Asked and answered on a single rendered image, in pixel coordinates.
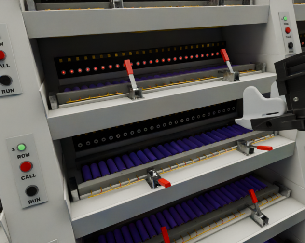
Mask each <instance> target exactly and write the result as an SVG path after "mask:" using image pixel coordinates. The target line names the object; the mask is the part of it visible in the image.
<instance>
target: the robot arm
mask: <svg viewBox="0 0 305 243"><path fill-rule="evenodd" d="M274 66H275V70H276V74H277V79H276V81H275V82H274V83H273V84H272V86H271V94H270V98H269V99H267V98H264V97H263V96H262V95H261V93H260V92H259V91H258V90H257V88H256V87H254V86H250V87H247V88H246V89H245V90H244V93H243V118H241V119H235V122H236V124H238V125H240V126H242V127H244V128H247V129H250V130H254V131H283V130H293V129H297V130H298V131H305V51H304V52H302V53H299V54H296V55H293V56H291V57H288V58H285V59H283V60H280V61H278V62H275V63H274Z"/></svg>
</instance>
